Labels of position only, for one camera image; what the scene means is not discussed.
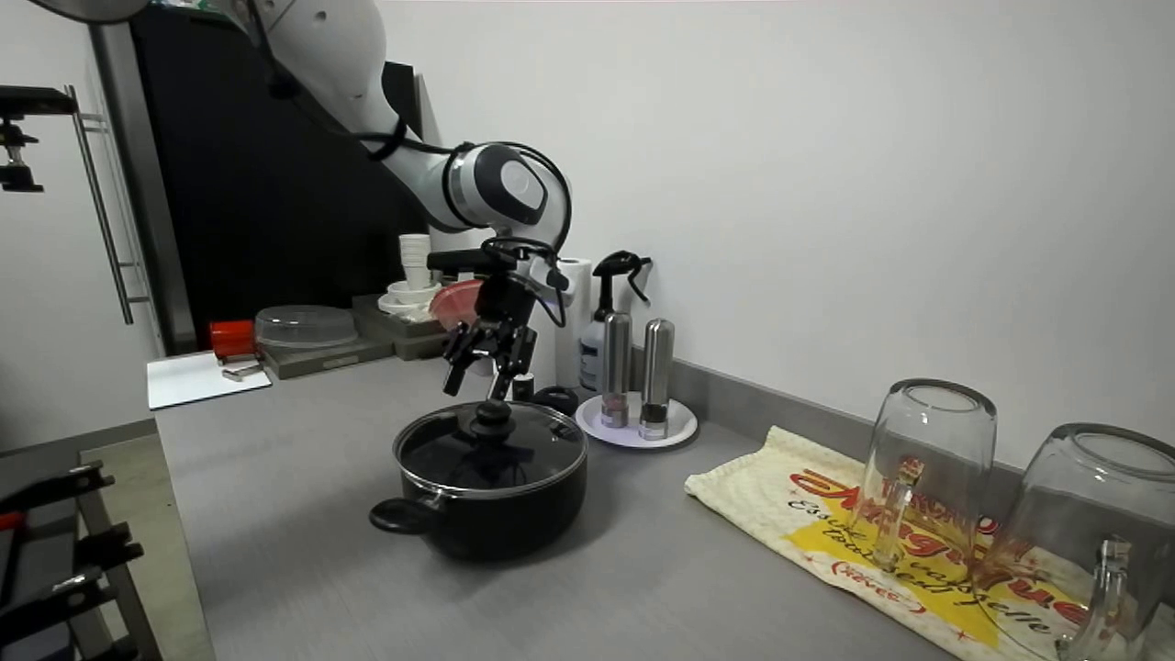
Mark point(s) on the steel robot base plate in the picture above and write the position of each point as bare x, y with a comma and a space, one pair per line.
148, 551

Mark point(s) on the white paper sheet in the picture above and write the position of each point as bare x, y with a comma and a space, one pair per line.
204, 378

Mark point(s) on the glass lid with black knob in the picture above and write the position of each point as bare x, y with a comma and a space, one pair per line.
491, 424

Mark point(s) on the steel wall rail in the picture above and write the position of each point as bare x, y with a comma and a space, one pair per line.
111, 207

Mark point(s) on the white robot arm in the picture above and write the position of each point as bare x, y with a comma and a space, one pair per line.
334, 58

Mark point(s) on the grey utensil tray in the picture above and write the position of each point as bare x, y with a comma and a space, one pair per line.
406, 331

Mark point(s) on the black camera on stand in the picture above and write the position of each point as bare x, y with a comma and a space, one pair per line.
32, 99

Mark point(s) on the small white round plate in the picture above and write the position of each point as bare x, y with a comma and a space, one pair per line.
680, 424

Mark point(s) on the spray bottle with black trigger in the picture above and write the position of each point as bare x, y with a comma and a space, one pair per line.
597, 349

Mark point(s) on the flat grey box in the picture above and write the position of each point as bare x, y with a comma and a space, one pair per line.
330, 359

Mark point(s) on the black cooking pot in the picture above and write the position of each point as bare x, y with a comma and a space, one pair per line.
500, 518

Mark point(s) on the clear glass bottle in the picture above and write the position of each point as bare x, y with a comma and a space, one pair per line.
1106, 607

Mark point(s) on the small red box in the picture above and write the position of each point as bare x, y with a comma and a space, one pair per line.
234, 340

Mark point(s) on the steel spice grinder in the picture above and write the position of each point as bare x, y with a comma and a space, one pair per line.
653, 378
613, 369

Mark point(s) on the grey lamp shade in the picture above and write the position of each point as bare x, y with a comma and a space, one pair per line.
87, 8

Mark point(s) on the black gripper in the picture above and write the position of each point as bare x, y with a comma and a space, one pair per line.
504, 299

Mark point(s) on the yellow red printed dish towel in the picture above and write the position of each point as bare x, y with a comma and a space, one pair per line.
782, 514

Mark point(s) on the round clear plastic container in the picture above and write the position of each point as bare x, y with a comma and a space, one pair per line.
307, 327

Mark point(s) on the white bowl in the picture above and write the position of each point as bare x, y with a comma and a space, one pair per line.
401, 304

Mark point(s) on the large black panel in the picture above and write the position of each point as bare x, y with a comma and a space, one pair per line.
269, 185

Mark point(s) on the white cup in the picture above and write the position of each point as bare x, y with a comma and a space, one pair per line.
417, 260

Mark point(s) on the clear drinking glass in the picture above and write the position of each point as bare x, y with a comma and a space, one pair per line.
1101, 489
921, 465

